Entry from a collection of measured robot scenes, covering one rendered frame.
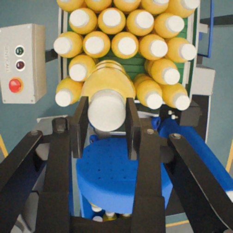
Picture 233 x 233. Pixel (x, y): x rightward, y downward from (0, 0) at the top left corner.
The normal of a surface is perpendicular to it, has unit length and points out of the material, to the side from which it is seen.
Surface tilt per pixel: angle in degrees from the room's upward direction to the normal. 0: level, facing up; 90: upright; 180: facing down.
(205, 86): 0
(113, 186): 90
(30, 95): 0
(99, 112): 1
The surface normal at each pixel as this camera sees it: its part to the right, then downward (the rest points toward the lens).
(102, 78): -0.16, -0.66
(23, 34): 0.03, 0.38
